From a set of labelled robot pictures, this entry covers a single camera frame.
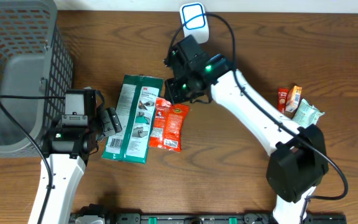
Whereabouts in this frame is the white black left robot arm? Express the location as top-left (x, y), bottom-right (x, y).
top-left (29, 89), bottom-right (122, 223)

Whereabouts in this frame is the white barcode scanner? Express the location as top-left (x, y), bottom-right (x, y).
top-left (179, 2), bottom-right (209, 44)

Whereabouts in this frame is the red stick packet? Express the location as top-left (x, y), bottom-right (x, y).
top-left (278, 88), bottom-right (289, 114)

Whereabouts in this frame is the mint green snack packet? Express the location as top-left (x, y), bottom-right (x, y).
top-left (292, 99), bottom-right (325, 128)

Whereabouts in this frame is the green white packet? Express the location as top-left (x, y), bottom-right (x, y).
top-left (102, 75), bottom-right (163, 164)

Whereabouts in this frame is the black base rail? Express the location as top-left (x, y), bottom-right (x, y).
top-left (68, 212), bottom-right (347, 224)

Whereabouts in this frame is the orange white small packet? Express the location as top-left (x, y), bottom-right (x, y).
top-left (285, 86), bottom-right (302, 113)

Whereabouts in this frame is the grey plastic mesh basket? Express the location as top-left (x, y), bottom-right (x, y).
top-left (0, 0), bottom-right (73, 157)

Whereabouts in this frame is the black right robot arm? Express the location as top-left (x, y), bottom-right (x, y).
top-left (164, 35), bottom-right (328, 223)

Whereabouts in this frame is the red snack bag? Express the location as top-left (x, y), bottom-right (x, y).
top-left (149, 98), bottom-right (190, 152)

